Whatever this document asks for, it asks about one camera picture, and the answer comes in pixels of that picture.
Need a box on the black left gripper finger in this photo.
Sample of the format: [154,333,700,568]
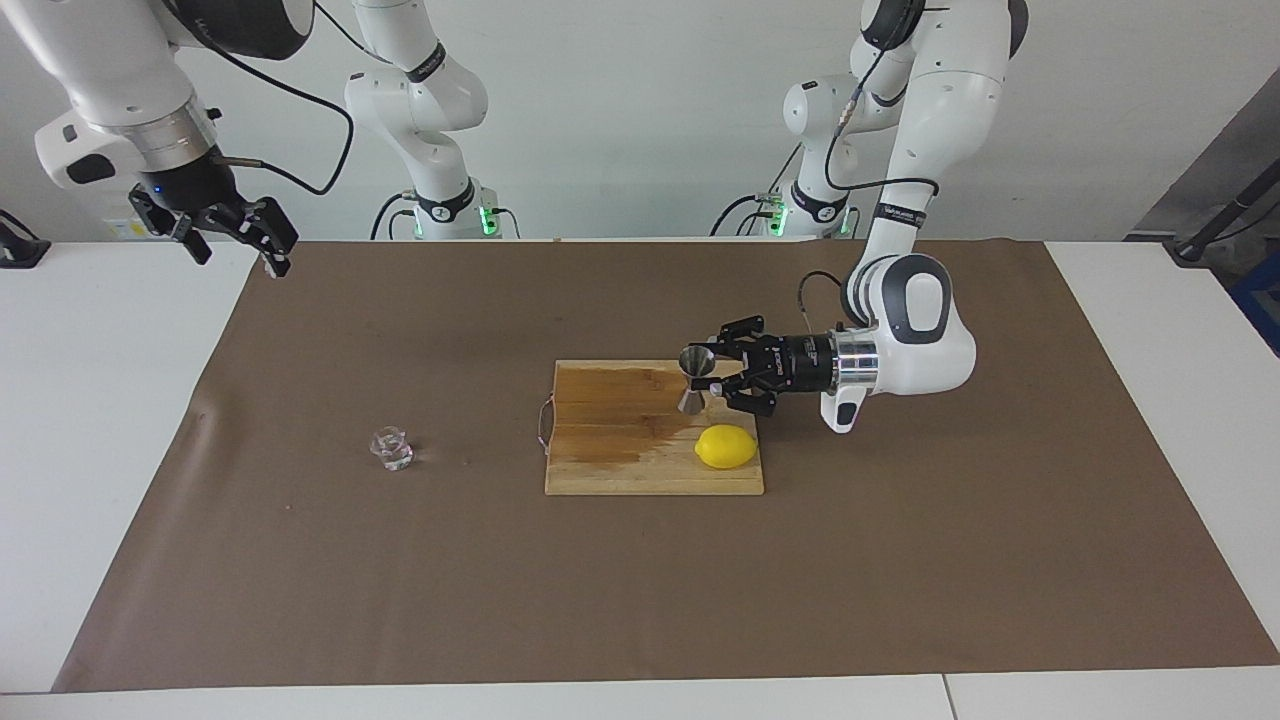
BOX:
[715,316,771,351]
[708,375,779,418]

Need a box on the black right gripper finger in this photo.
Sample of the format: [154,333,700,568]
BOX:
[235,197,299,279]
[128,185,213,266]

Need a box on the steel double jigger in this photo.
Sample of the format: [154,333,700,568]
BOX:
[679,345,718,415]

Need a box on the small clear glass cup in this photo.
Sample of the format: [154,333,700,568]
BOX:
[370,426,415,472]

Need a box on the yellow lemon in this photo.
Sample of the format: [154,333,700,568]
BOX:
[694,424,759,471]

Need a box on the brown paper table mat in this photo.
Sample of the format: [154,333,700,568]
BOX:
[52,238,1280,693]

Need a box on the black tripod stand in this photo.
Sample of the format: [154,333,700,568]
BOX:
[1165,160,1280,264]

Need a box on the blue crate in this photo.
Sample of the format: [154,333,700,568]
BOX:
[1228,250,1280,357]

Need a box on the black base cable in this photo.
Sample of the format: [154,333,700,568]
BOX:
[710,193,773,238]
[371,193,419,241]

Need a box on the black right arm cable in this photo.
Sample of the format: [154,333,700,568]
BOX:
[208,20,357,197]

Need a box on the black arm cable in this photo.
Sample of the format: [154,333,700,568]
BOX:
[797,0,942,336]
[208,20,357,197]

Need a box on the wooden cutting board, metal handle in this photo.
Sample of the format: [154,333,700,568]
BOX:
[537,360,766,497]

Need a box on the black clamp mount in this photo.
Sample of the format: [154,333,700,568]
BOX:
[0,208,52,269]

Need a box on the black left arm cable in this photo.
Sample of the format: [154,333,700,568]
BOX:
[797,0,942,336]

